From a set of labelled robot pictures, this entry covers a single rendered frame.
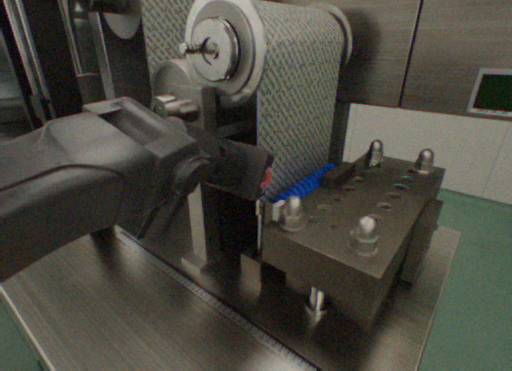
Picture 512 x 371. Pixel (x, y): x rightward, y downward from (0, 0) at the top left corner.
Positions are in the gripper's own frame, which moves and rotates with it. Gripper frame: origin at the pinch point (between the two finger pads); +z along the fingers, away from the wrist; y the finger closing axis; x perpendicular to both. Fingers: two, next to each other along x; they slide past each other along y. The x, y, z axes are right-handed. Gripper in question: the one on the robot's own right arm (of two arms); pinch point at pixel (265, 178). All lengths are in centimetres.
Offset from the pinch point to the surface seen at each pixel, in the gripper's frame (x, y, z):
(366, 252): -4.7, 17.4, -0.9
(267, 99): 10.2, 0.2, -6.2
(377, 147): 13.5, 7.6, 25.6
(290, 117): 10.2, 0.3, 0.9
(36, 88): 2.5, -43.3, -17.4
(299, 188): 0.2, 2.8, 6.9
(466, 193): 44, 24, 279
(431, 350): -50, 32, 128
